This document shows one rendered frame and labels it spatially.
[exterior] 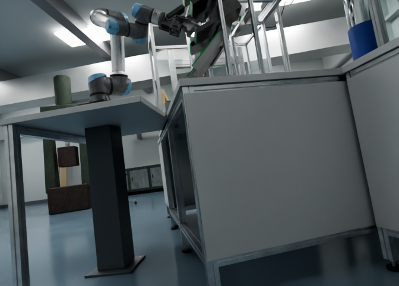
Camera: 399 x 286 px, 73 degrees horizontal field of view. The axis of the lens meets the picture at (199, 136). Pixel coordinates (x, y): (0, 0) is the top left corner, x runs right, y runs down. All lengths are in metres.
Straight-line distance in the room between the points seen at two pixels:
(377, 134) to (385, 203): 0.27
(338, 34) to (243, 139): 5.62
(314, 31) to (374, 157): 5.34
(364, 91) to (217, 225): 0.80
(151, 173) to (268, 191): 6.33
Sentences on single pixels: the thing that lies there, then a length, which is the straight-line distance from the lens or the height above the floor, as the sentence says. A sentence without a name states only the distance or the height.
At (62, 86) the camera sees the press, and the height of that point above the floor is 2.48.
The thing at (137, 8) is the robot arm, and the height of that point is 1.36.
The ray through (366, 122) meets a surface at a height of 0.60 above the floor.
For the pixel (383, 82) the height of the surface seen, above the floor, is 0.73.
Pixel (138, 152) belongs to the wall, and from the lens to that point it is 9.40.
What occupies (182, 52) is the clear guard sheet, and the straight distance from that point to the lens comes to 3.43.
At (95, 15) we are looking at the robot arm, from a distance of 1.82.
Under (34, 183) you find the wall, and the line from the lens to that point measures 11.29.
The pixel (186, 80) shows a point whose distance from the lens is 1.07.
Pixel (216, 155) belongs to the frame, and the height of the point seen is 0.55.
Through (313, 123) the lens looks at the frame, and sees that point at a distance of 1.24.
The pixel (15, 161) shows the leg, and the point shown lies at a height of 0.65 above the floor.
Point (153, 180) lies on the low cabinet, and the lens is 7.32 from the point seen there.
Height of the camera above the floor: 0.51
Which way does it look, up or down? 6 degrees up
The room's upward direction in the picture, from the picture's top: 8 degrees counter-clockwise
